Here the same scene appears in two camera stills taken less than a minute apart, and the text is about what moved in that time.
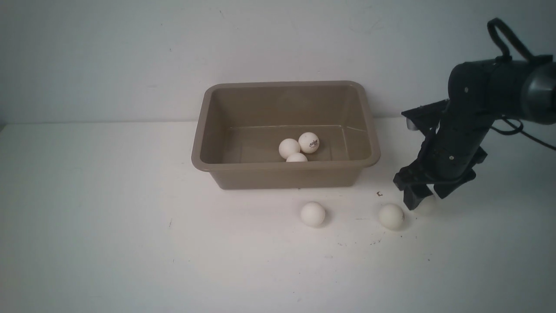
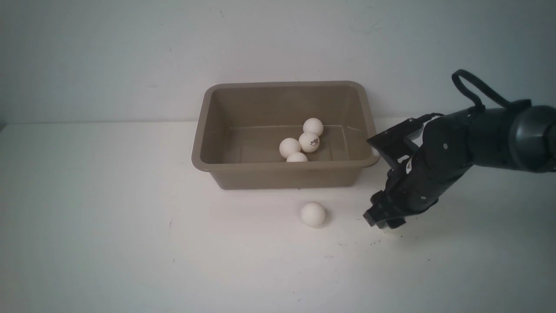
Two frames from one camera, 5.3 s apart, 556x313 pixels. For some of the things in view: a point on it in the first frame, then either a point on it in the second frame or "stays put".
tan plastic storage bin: x=239 y=127 stays put
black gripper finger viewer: x=444 y=189 -> x=391 y=223
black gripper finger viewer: x=414 y=194 -> x=374 y=214
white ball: x=312 y=214 stays put
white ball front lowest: x=296 y=157 stays put
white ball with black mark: x=430 y=206 -> x=313 y=125
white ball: x=288 y=146 stays put
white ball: x=309 y=142 stays put
